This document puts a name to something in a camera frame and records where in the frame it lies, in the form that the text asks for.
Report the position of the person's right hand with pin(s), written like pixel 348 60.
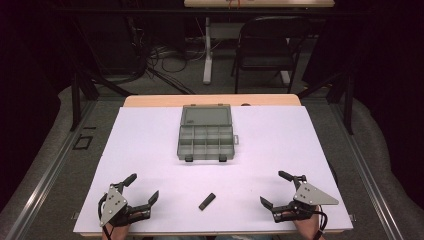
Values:
pixel 306 228

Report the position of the small black rectangular block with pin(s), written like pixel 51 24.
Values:
pixel 207 201

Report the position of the grey plastic compartment box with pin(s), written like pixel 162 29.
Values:
pixel 206 140

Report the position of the wooden table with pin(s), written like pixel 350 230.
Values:
pixel 206 100

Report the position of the person's left hand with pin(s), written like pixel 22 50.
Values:
pixel 116 231

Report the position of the black metal frame post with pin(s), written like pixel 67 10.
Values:
pixel 348 103
pixel 76 100

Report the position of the wooden desk with white legs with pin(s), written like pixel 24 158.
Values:
pixel 208 53

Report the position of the black horizontal frame bar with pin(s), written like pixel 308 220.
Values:
pixel 133 11

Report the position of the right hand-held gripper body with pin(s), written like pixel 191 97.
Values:
pixel 311 196

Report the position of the white board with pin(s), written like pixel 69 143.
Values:
pixel 160 160

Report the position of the black folding chair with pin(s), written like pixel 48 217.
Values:
pixel 266 50

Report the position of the aluminium floor rail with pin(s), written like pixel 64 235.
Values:
pixel 366 176
pixel 50 170

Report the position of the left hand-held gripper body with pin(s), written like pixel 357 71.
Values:
pixel 112 205

